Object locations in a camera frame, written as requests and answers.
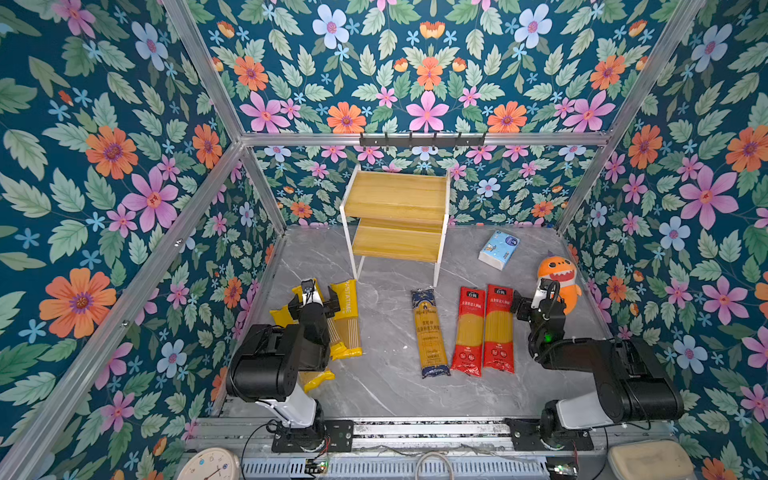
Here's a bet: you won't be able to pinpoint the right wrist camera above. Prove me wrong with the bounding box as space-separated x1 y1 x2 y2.
531 278 557 308

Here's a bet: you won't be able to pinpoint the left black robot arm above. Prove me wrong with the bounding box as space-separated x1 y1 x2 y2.
225 290 340 434

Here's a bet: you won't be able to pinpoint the blue gold spaghetti bag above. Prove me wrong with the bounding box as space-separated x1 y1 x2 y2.
411 288 450 378

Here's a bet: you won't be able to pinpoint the white cable loop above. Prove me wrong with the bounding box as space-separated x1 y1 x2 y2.
413 451 455 480

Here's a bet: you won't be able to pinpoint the orange shark plush toy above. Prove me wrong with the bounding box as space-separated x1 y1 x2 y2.
538 256 583 316

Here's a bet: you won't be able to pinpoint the beige cushion pad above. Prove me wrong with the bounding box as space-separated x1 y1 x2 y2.
608 440 696 480

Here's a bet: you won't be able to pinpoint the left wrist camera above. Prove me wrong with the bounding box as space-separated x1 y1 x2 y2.
300 279 322 306

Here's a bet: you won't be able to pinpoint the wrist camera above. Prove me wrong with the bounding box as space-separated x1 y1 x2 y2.
531 278 557 308
300 279 322 306

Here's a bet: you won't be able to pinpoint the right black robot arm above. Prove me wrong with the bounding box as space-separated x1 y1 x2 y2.
510 285 684 450

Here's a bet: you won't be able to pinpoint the white round clock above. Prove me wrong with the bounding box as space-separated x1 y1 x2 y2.
177 447 242 480

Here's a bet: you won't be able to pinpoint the black hook rail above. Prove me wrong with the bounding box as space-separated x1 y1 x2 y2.
358 132 487 149

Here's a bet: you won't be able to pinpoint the yellow pasta bag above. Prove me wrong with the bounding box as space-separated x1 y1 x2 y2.
330 279 363 359
292 279 344 360
270 306 336 393

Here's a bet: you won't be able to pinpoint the red spaghetti bag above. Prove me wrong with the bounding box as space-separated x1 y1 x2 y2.
451 287 486 377
483 285 514 373

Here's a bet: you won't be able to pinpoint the blue tissue pack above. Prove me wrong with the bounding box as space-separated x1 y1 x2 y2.
478 230 520 270

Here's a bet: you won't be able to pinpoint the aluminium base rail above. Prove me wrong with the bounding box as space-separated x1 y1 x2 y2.
186 417 673 456

